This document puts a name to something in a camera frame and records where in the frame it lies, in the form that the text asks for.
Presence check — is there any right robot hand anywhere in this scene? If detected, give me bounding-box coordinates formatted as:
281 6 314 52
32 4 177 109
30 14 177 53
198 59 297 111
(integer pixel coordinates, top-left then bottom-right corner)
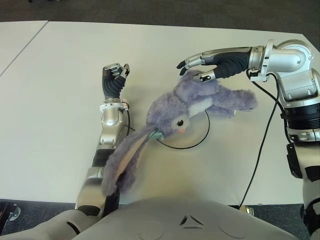
176 46 252 83

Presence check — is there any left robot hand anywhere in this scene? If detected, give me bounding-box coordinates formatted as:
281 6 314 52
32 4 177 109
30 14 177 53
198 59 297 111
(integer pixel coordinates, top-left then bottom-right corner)
101 62 131 100

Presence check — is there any purple plush bunny doll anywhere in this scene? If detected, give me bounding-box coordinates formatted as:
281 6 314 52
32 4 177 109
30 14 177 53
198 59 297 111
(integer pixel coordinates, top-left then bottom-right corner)
100 69 259 196

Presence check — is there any white plate black rim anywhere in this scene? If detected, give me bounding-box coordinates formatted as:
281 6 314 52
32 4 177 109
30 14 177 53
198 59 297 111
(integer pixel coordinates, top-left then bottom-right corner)
155 109 211 151

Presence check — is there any grey robot torso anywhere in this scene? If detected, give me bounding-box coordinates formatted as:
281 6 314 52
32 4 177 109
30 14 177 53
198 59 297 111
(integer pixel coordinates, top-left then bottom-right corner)
0 195 301 240

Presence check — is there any metal table foot caster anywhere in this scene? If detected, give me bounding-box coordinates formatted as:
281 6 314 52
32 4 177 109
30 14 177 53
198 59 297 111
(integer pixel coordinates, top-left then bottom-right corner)
0 200 22 222

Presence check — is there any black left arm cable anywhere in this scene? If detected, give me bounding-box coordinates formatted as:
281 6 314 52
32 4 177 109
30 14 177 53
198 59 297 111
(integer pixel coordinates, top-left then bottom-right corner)
123 109 137 134

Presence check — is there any metal table foot bracket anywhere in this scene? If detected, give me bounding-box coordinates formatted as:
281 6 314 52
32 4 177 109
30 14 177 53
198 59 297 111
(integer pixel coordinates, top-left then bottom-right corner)
240 204 256 217

